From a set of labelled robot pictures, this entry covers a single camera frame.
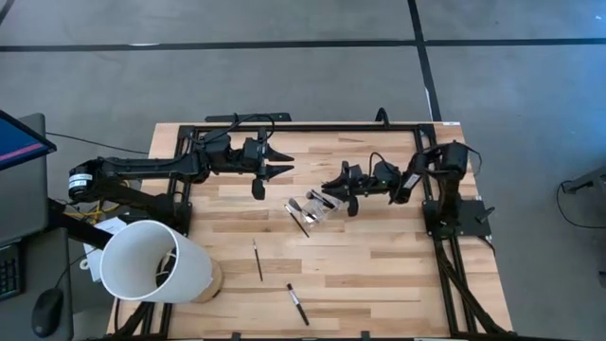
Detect black flat bar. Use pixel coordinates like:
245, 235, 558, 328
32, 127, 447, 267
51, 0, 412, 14
205, 112, 293, 123

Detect clear acrylic brush organizer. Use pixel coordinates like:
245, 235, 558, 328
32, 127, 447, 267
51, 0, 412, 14
301, 188, 343, 227

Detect white paper sheet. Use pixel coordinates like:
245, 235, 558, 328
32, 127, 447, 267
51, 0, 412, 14
82, 216, 129, 283

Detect black aluminium table frame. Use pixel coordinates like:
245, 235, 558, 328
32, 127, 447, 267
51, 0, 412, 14
108, 121, 517, 341

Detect black slanted post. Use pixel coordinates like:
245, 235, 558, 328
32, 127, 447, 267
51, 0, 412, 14
45, 197, 115, 251

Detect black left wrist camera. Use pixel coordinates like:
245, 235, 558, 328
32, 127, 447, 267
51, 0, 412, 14
251, 177, 268, 202

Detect thin black makeup brush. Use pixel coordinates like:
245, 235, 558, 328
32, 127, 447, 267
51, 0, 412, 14
250, 238, 264, 282

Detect slim silver-ferrule makeup brush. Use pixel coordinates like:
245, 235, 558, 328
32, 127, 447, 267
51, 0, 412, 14
283, 204, 311, 239

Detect white cylindrical lampshade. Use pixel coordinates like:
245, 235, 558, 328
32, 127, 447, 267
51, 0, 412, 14
98, 219, 214, 305

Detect thick-handled black makeup brush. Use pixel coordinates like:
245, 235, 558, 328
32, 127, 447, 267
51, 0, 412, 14
284, 283, 311, 327

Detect black floor cable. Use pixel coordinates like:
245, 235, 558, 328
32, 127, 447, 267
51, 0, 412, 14
45, 131, 151, 155
555, 179, 606, 234

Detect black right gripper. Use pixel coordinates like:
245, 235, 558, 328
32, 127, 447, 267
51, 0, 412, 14
321, 160, 377, 201

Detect grey desk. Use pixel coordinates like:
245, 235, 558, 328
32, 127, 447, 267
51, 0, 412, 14
0, 112, 75, 341

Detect black computer mouse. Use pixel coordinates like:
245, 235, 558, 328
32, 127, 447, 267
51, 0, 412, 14
30, 287, 65, 338

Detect round wooden lamp base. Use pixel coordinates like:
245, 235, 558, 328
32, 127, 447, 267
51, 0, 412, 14
188, 259, 224, 305

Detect grey metal stand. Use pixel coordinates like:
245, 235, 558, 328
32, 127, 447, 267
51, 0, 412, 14
561, 164, 606, 195

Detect yellow cable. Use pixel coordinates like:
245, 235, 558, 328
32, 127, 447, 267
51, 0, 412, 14
65, 201, 119, 224

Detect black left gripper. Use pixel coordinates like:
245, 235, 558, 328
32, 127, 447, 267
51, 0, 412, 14
241, 127, 295, 181

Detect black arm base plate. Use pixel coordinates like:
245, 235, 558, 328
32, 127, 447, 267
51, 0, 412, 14
163, 201, 194, 237
422, 198, 493, 238

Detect large powder makeup brush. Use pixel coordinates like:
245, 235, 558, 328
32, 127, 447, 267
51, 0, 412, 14
288, 197, 317, 223

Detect computer monitor blue screen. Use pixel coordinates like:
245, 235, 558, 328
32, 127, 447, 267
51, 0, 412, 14
0, 108, 58, 171

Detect black keyboard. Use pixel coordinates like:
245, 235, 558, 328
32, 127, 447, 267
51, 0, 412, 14
0, 241, 25, 302

